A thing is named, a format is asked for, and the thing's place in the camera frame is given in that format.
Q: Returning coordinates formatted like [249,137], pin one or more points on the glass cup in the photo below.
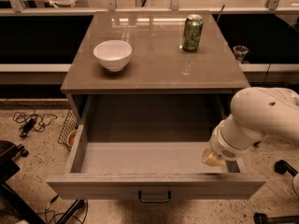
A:
[240,52]

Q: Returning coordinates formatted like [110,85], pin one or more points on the wire basket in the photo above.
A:
[70,125]

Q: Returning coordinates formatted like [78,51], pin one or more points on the white bowl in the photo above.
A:
[113,55]

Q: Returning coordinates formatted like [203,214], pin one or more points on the grey drawer cabinet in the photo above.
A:
[164,93]

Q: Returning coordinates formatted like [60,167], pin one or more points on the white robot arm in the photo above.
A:
[255,114]

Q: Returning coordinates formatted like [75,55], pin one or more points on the dark chair right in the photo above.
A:
[281,167]

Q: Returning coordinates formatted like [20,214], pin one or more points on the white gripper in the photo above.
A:
[223,147]

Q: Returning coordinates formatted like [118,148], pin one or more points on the black power adapter with cable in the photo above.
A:
[31,121]

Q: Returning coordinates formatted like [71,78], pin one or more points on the grey drawer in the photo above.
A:
[149,148]

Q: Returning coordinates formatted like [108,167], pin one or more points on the green soda can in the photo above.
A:
[192,32]

